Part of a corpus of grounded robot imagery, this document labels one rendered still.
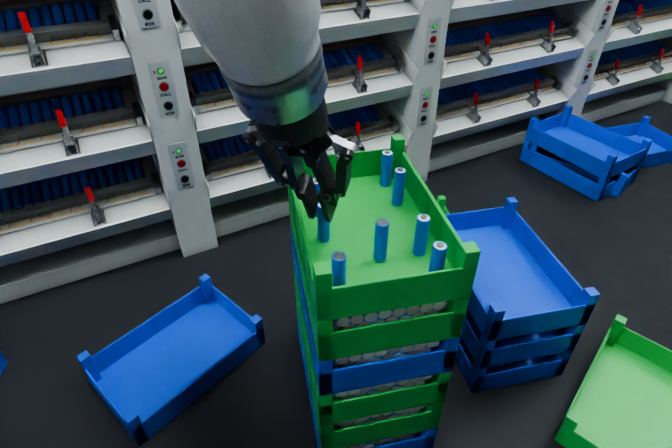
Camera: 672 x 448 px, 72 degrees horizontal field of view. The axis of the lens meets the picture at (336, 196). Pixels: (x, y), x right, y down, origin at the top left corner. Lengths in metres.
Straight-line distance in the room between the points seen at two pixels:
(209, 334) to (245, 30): 0.86
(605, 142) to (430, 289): 1.30
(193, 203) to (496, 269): 0.73
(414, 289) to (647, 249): 1.02
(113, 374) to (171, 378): 0.12
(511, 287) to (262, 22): 0.79
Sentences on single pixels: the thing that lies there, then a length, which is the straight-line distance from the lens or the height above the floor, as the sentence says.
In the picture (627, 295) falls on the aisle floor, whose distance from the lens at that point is 1.35.
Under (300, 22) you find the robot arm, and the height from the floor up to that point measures 0.76.
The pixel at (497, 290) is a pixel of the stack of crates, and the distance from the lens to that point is 0.99.
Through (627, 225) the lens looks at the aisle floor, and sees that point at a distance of 1.59.
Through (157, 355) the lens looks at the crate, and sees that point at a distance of 1.11.
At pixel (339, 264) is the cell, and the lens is 0.56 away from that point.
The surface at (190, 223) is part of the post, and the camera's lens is 1.25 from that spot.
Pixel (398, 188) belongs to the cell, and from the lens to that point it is 0.74.
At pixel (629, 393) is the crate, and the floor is 0.00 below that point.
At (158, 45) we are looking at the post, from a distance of 1.04.
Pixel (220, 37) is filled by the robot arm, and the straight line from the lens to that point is 0.35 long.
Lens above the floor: 0.85
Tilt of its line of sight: 36 degrees down
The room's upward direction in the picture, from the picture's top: straight up
